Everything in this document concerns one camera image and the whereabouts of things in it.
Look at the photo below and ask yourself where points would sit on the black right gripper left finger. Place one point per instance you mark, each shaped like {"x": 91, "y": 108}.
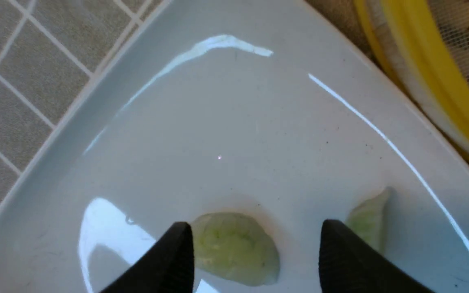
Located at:
{"x": 168, "y": 266}

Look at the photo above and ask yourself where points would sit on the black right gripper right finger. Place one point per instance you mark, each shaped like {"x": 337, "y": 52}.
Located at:
{"x": 349, "y": 265}

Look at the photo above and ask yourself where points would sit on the green dumpling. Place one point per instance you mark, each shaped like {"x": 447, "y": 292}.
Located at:
{"x": 367, "y": 220}
{"x": 235, "y": 247}

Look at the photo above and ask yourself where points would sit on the green dumpling on plate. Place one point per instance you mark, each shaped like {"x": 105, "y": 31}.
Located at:
{"x": 367, "y": 220}

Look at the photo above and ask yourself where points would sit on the white square plate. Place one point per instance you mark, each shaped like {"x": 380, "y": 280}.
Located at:
{"x": 261, "y": 107}

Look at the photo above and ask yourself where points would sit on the bamboo steamer basket yellow rim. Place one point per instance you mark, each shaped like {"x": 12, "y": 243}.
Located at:
{"x": 423, "y": 47}

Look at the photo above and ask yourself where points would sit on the grey checked tablecloth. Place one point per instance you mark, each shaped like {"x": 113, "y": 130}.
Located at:
{"x": 49, "y": 51}

